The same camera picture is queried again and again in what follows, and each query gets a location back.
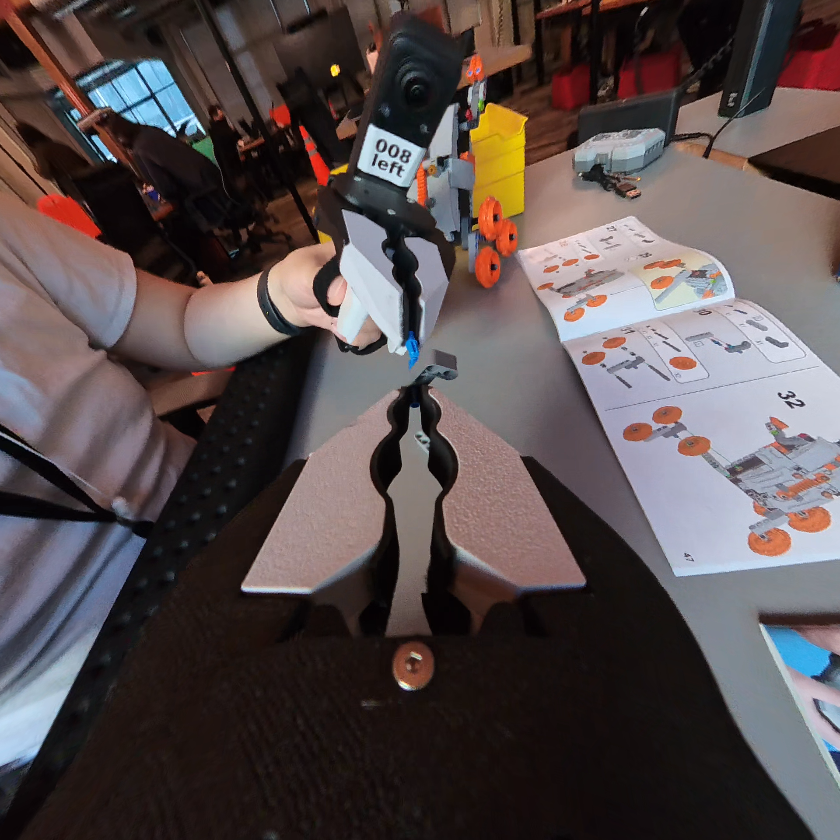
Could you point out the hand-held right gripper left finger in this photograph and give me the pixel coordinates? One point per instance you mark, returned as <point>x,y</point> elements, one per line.
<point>315,525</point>

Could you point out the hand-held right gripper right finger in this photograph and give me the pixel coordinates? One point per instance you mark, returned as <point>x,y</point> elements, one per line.
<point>512,525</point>

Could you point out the black wrist band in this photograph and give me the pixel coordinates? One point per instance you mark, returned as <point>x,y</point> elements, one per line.
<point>275,308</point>

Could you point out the partly built toy robot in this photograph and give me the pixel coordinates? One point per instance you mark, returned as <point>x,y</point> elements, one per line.
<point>453,177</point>

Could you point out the grey desk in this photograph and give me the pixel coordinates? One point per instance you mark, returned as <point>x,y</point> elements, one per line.
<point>525,341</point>

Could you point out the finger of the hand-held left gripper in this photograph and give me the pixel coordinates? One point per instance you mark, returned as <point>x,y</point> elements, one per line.
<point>367,256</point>
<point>433,275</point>

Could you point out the red bag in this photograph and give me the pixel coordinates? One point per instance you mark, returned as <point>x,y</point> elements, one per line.
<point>814,65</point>
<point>571,85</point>
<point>649,75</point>

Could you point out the blue connector pin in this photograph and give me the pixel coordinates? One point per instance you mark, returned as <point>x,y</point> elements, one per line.
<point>412,348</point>

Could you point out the orange chair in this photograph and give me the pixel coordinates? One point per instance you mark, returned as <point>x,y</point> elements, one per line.
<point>69,213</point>

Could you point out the paned window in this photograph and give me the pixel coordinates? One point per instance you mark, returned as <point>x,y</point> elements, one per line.
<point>144,98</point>

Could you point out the black pole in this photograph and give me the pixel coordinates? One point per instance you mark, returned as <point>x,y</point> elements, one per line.
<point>262,131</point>

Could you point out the open white instruction booklet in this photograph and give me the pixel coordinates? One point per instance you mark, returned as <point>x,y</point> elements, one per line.
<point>689,426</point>

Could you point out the grey control box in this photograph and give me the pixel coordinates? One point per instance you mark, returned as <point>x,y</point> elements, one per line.
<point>617,151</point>

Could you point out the person's white shirt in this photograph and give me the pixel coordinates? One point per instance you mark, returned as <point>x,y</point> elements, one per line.
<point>65,394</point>

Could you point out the blue cover manual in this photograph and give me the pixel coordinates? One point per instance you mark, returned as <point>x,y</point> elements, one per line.
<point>807,669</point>

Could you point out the orange traffic cone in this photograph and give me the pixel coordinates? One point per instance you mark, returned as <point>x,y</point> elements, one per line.
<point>316,157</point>

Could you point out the black perforated panel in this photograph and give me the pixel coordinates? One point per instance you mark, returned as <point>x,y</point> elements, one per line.
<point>216,459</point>

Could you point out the black rectangular box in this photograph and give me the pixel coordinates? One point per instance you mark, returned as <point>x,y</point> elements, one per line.
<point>630,111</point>

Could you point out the person's left hand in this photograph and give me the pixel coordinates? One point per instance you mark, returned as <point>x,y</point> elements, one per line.
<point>302,289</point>

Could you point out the yellow plastic bin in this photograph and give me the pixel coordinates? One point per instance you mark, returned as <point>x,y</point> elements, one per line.
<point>499,151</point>

